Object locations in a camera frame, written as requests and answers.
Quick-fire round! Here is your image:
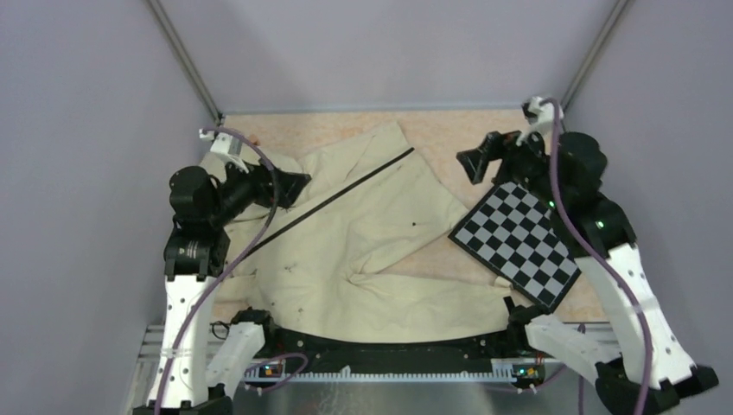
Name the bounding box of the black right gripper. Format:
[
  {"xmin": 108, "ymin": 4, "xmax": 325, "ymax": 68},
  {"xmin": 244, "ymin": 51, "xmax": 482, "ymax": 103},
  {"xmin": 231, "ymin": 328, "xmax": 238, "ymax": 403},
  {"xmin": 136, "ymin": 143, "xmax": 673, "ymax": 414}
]
[{"xmin": 457, "ymin": 121, "xmax": 565, "ymax": 210}]

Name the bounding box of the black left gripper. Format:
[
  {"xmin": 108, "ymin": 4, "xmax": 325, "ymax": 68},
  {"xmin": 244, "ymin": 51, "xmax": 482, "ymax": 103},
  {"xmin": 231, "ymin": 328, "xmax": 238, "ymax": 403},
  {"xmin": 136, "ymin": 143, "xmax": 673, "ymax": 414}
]
[{"xmin": 208, "ymin": 152, "xmax": 310, "ymax": 227}]

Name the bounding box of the beige zip jacket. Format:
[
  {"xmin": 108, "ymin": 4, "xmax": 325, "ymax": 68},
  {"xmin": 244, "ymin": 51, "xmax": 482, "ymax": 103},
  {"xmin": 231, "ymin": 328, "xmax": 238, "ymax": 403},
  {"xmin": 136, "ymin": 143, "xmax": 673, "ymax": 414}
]
[{"xmin": 214, "ymin": 122, "xmax": 510, "ymax": 343}]

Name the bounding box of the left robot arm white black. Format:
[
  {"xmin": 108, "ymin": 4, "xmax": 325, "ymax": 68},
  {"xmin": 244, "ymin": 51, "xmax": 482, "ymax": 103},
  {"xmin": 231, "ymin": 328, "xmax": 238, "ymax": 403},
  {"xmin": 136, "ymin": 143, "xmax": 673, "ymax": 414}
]
[{"xmin": 133, "ymin": 163, "xmax": 311, "ymax": 414}]

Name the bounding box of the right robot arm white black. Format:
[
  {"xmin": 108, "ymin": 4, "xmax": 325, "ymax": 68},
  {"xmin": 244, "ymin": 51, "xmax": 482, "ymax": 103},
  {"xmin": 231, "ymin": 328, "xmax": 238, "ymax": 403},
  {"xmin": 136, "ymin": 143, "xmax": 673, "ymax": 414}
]
[{"xmin": 450, "ymin": 131, "xmax": 719, "ymax": 414}]

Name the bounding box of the black white checkerboard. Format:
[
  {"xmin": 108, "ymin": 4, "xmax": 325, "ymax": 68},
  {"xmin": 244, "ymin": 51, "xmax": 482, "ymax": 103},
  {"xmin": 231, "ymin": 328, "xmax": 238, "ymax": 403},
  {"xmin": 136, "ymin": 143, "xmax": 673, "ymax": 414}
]
[{"xmin": 449, "ymin": 182, "xmax": 580, "ymax": 312}]

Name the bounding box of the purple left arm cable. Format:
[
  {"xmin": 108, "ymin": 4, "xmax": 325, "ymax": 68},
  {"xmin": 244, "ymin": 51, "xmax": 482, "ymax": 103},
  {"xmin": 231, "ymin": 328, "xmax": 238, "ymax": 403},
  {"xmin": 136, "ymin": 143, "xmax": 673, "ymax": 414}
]
[{"xmin": 153, "ymin": 126, "xmax": 310, "ymax": 415}]

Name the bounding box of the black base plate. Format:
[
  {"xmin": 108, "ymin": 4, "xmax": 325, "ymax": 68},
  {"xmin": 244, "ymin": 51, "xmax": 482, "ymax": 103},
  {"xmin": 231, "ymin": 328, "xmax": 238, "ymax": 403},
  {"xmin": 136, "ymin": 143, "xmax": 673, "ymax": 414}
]
[{"xmin": 229, "ymin": 308, "xmax": 545, "ymax": 374}]

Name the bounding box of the aluminium frame rail front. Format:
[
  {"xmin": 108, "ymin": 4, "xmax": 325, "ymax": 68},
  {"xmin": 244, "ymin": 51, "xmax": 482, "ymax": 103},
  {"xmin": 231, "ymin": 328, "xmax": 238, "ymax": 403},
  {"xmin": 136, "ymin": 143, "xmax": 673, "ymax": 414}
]
[{"xmin": 137, "ymin": 323, "xmax": 625, "ymax": 384}]

